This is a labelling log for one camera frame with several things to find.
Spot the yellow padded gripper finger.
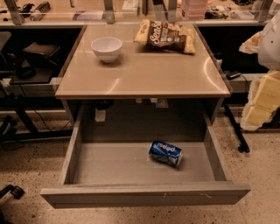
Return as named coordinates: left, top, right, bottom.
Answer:
left=239, top=31, right=262, bottom=54
left=240, top=71, right=280, bottom=131

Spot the blue pepsi can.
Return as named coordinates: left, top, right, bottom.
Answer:
left=149, top=141, right=182, bottom=167

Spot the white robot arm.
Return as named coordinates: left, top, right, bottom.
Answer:
left=239, top=12, right=280, bottom=131

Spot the beige counter cabinet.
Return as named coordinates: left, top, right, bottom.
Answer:
left=56, top=24, right=231, bottom=125

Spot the open grey drawer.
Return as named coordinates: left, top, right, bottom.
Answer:
left=41, top=101, right=250, bottom=208

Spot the black power adapter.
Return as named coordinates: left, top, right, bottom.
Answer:
left=225, top=71, right=241, bottom=81

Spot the black table leg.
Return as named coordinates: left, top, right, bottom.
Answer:
left=224, top=105, right=250, bottom=153

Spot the pink plastic container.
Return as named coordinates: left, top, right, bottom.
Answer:
left=181, top=0, right=208, bottom=20

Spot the brown chip bag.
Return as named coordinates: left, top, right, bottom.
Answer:
left=134, top=19, right=195, bottom=54

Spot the white ceramic bowl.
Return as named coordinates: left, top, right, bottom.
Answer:
left=91, top=37, right=123, bottom=63

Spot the black office chair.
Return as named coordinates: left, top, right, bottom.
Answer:
left=0, top=31, right=61, bottom=84

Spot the black caster wheel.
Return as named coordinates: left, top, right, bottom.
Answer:
left=0, top=185, right=25, bottom=200

